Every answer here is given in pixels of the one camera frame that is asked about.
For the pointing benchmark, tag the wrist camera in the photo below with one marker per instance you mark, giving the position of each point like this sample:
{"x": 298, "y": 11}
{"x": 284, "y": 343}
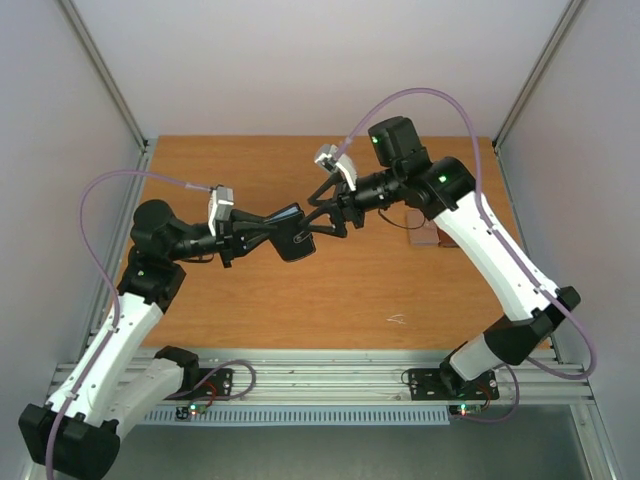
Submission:
{"x": 221, "y": 203}
{"x": 327, "y": 157}

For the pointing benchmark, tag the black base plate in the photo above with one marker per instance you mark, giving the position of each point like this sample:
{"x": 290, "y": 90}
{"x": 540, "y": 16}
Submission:
{"x": 220, "y": 384}
{"x": 425, "y": 385}

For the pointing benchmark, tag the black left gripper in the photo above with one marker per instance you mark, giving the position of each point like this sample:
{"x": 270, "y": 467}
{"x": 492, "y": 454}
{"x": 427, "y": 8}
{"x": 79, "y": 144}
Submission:
{"x": 233, "y": 234}

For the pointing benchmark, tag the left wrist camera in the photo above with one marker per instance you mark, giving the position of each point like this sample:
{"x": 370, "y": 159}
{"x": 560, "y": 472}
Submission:
{"x": 221, "y": 203}

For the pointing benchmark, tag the beige leather card holder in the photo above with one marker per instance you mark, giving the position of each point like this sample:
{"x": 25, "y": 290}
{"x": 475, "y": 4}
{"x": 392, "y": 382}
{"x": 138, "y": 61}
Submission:
{"x": 421, "y": 232}

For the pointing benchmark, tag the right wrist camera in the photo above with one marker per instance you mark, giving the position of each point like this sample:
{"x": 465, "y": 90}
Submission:
{"x": 327, "y": 157}

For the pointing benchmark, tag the right circuit board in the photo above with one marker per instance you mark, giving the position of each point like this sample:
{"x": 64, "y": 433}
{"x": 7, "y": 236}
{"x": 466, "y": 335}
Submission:
{"x": 465, "y": 409}

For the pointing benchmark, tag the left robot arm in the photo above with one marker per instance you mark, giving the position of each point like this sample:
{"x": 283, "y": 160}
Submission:
{"x": 79, "y": 430}

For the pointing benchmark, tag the left circuit board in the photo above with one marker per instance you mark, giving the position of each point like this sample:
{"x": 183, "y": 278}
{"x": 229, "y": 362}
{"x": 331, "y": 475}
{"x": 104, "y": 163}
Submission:
{"x": 192, "y": 411}

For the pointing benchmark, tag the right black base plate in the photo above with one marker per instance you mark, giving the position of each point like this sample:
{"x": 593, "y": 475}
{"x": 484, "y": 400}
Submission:
{"x": 425, "y": 385}

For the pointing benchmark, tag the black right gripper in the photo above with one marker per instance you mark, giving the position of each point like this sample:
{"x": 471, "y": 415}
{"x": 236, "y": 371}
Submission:
{"x": 347, "y": 204}

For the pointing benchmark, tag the circuit board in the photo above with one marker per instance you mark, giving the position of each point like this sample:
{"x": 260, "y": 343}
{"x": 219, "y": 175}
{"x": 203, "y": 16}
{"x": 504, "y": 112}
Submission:
{"x": 465, "y": 409}
{"x": 192, "y": 411}

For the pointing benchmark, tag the aluminium rail frame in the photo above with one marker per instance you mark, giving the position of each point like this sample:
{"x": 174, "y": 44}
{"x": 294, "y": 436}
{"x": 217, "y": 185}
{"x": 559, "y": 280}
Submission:
{"x": 374, "y": 377}

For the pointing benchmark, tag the grey slotted cable duct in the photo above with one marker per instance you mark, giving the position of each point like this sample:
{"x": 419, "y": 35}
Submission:
{"x": 272, "y": 416}

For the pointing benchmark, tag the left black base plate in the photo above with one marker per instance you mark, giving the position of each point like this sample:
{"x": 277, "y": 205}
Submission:
{"x": 220, "y": 384}

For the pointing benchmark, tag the brown leather card holder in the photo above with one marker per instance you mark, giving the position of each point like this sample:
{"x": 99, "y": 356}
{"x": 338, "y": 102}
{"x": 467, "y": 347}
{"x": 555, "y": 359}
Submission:
{"x": 445, "y": 240}

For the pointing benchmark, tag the black leather card holder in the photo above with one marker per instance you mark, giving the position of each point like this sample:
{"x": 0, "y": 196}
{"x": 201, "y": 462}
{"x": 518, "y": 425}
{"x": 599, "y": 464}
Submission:
{"x": 291, "y": 241}

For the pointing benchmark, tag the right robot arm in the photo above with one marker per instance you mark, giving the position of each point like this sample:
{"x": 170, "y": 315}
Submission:
{"x": 445, "y": 193}

